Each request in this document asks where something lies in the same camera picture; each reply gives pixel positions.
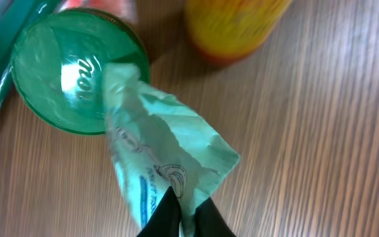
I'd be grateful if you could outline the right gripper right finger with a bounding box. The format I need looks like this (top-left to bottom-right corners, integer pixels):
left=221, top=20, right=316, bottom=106
left=194, top=197, right=236, bottom=237

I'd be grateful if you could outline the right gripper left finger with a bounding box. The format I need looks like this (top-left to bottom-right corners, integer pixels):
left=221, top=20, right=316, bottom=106
left=137, top=187, right=182, bottom=237

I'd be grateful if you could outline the teal wet wipes pack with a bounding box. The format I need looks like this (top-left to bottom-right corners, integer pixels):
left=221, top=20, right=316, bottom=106
left=103, top=63, right=240, bottom=236

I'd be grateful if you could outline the green cap white jar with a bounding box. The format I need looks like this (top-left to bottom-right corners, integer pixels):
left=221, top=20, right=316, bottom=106
left=11, top=8, right=150, bottom=136

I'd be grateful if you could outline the red yellow sauce bottle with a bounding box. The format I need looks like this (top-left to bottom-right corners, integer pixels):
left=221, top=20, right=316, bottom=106
left=184, top=0, right=291, bottom=65

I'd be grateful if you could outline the small red white snack packet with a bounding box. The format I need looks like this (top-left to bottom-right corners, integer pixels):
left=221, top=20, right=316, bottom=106
left=57, top=0, right=137, bottom=23

